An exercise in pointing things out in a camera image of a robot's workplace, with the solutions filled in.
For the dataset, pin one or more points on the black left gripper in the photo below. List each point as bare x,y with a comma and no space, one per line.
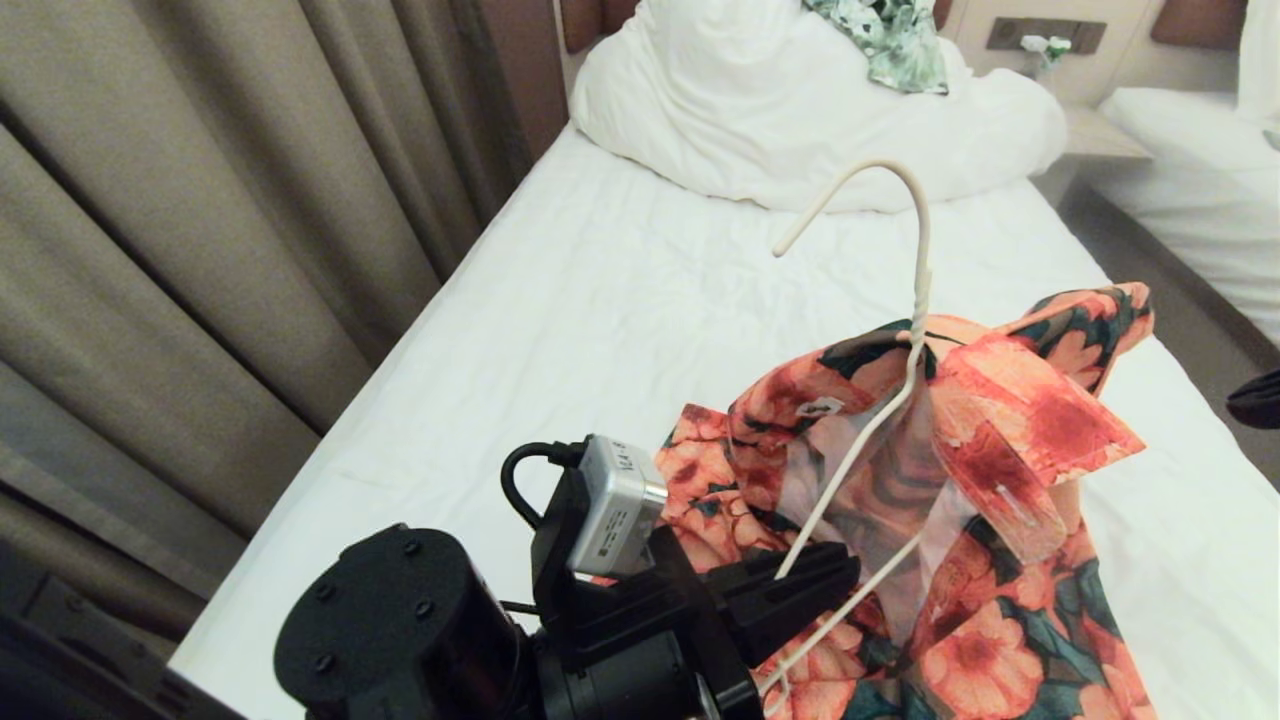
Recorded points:
620,640

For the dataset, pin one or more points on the orange floral short-sleeve shirt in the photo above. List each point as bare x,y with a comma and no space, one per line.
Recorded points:
1000,420

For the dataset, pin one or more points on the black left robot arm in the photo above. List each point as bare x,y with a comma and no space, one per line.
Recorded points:
400,630

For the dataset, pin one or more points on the white sheeted bed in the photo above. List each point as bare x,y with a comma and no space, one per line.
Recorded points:
620,300
1200,185

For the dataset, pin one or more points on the crumpled white duvet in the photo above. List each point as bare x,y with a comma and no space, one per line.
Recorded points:
760,120

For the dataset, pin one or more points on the beige nightstand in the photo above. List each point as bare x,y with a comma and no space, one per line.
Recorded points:
1095,135

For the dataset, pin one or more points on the green floral garment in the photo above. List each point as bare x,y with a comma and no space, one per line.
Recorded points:
900,45

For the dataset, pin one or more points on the white charger plug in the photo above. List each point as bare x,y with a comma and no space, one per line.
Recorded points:
1040,45

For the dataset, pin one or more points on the brown padded headboard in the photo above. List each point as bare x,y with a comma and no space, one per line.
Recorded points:
590,25
1195,20

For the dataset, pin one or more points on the beige curtain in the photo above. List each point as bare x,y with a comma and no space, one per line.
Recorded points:
200,250

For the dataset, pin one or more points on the white pillow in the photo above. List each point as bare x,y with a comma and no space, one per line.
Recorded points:
1262,60

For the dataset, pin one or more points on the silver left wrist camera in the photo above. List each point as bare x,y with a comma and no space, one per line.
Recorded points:
620,505

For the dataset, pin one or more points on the brown wall socket panel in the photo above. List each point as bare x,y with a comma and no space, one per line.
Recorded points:
1088,35

